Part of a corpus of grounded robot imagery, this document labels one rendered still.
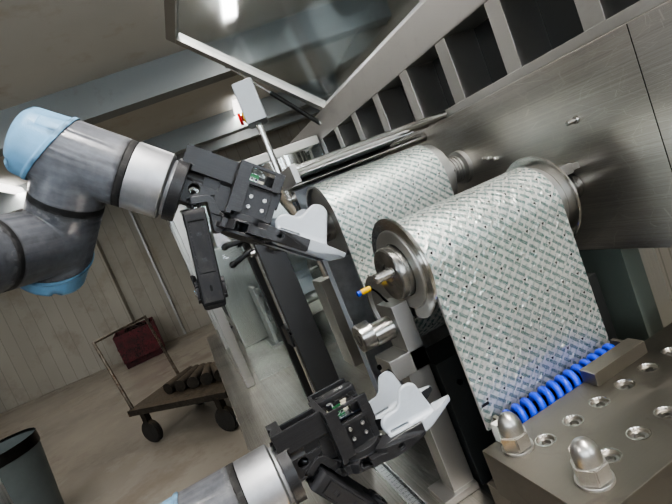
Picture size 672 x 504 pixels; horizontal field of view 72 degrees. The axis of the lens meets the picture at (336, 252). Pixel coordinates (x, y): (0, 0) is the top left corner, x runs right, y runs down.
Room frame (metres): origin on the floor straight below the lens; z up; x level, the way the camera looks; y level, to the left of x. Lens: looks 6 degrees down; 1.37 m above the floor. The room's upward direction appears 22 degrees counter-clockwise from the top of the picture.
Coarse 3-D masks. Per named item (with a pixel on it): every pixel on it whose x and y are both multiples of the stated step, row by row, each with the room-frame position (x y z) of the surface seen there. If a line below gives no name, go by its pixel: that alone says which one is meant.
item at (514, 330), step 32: (544, 256) 0.62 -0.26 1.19; (576, 256) 0.63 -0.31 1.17; (480, 288) 0.58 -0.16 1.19; (512, 288) 0.59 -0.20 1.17; (544, 288) 0.61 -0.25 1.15; (576, 288) 0.63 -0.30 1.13; (448, 320) 0.56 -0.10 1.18; (480, 320) 0.58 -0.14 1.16; (512, 320) 0.59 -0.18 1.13; (544, 320) 0.60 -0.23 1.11; (576, 320) 0.62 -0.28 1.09; (480, 352) 0.57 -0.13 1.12; (512, 352) 0.58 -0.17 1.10; (544, 352) 0.60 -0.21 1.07; (576, 352) 0.61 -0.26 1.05; (480, 384) 0.57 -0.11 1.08; (512, 384) 0.58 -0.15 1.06; (544, 384) 0.59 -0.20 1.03
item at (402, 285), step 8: (384, 248) 0.61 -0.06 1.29; (392, 248) 0.60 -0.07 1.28; (376, 256) 0.63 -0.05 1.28; (384, 256) 0.60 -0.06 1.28; (392, 256) 0.59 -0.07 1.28; (400, 256) 0.59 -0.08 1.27; (376, 264) 0.64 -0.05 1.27; (384, 264) 0.62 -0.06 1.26; (392, 264) 0.59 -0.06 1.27; (400, 264) 0.58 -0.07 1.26; (408, 264) 0.58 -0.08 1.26; (400, 272) 0.58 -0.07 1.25; (408, 272) 0.58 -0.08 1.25; (392, 280) 0.61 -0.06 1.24; (400, 280) 0.58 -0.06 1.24; (408, 280) 0.58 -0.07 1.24; (392, 288) 0.62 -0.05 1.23; (400, 288) 0.59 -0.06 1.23; (408, 288) 0.59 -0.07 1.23; (392, 296) 0.63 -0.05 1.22; (400, 296) 0.60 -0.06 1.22
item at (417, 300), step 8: (560, 192) 0.64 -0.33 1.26; (568, 208) 0.65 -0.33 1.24; (568, 216) 0.65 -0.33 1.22; (384, 232) 0.62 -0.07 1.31; (392, 232) 0.60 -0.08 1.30; (384, 240) 0.63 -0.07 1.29; (392, 240) 0.60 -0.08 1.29; (400, 240) 0.58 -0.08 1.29; (376, 248) 0.66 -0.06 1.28; (400, 248) 0.59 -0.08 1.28; (408, 248) 0.57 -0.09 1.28; (408, 256) 0.58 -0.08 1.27; (416, 264) 0.57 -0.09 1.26; (416, 272) 0.57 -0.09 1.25; (416, 280) 0.58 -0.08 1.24; (424, 280) 0.57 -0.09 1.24; (416, 288) 0.59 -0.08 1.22; (424, 288) 0.57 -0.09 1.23; (408, 296) 0.62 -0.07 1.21; (416, 296) 0.60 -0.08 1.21; (424, 296) 0.58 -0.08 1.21; (408, 304) 0.63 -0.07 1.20; (416, 304) 0.61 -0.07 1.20
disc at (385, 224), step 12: (384, 228) 0.62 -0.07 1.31; (396, 228) 0.59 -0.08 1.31; (372, 240) 0.67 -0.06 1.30; (408, 240) 0.57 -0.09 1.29; (420, 252) 0.55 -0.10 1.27; (420, 264) 0.56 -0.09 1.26; (432, 276) 0.55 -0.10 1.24; (432, 288) 0.55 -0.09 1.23; (432, 300) 0.57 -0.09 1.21; (420, 312) 0.61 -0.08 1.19; (432, 312) 0.58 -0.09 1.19
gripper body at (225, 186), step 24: (192, 168) 0.52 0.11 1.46; (216, 168) 0.52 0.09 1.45; (240, 168) 0.52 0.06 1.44; (264, 168) 0.52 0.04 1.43; (168, 192) 0.49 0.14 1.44; (192, 192) 0.53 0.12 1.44; (216, 192) 0.53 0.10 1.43; (240, 192) 0.51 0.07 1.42; (264, 192) 0.53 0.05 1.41; (168, 216) 0.51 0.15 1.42; (216, 216) 0.52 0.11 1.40; (240, 216) 0.51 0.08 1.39; (264, 216) 0.53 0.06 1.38; (240, 240) 0.57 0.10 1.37; (264, 240) 0.53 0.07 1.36
